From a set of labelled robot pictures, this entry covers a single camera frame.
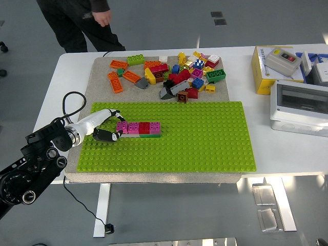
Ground green studded baseplate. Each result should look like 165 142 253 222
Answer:
76 101 257 173

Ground lime green long brick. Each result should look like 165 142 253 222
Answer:
127 54 145 67

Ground black cord with plug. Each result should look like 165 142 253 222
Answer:
63 175 115 235

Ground yellow cardboard box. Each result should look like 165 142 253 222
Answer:
251 45 305 95

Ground silver metal plate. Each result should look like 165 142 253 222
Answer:
109 237 238 246

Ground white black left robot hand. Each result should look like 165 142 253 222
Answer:
73 108 127 143

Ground person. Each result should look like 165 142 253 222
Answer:
35 0 126 53

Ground grey-brown mat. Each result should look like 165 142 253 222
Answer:
64 56 243 184

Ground white table leg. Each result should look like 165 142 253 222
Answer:
266 176 297 232
93 183 111 238

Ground yellow curved brick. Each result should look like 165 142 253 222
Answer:
144 67 157 85

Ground grey long slope brick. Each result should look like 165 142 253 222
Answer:
170 80 190 96

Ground clear plastic piece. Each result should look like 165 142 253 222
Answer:
257 207 279 233
252 183 277 206

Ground dark grey slope brick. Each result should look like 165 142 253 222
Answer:
158 87 173 100

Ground white electrical enclosure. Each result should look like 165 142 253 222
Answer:
270 79 328 138

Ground person's hand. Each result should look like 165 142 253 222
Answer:
92 9 113 28

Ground white plastic plate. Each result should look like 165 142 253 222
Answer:
301 51 312 76

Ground orange long brick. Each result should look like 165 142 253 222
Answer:
122 70 141 84
143 60 161 69
110 76 124 94
110 59 129 70

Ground blue packaging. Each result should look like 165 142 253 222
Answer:
294 52 328 77

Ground pink square brick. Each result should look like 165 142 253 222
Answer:
116 121 129 134
127 122 140 135
149 121 161 135

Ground white wall socket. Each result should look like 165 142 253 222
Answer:
314 63 328 83

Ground red slope brick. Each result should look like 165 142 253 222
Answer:
168 68 192 84

